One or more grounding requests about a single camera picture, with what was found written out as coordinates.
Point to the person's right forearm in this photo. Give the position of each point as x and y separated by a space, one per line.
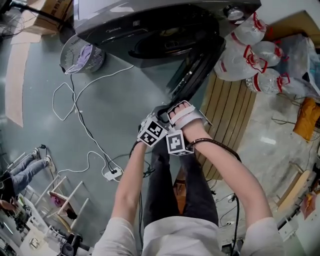
232 175

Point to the person's black trousers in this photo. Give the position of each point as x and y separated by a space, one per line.
160 190

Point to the person's white t-shirt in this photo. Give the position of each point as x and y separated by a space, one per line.
180 240

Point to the brown box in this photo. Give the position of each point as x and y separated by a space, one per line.
178 192

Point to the wooden stool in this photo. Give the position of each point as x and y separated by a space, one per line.
300 180

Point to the person's left forearm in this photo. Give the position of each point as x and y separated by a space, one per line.
130 185

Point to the person's right hand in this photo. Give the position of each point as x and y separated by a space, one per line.
178 110

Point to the white work table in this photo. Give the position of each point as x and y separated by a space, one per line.
47 232

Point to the white frame stool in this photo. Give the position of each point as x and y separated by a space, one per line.
58 200

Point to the grey mesh laundry basket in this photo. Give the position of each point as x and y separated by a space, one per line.
97 60

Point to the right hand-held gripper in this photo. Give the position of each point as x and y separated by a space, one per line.
177 143

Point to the orange packet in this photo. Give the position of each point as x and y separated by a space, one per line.
310 206

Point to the large leaning cardboard sheet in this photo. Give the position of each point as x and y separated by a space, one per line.
292 22

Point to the dark grey washing machine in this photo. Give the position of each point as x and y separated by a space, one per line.
112 15

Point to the purple cloth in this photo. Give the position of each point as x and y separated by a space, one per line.
83 56

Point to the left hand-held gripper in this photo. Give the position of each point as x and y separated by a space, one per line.
152 133

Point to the black standing fan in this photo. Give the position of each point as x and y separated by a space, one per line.
66 33

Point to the wooden slatted platform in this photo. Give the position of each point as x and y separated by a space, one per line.
230 105

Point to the orange bag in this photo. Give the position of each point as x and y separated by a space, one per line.
307 117

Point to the flat cardboard sheet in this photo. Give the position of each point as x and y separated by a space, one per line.
16 80

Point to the large clear plastic bag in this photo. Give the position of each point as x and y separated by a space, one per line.
300 57

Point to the printed cardboard box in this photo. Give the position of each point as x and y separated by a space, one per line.
50 10

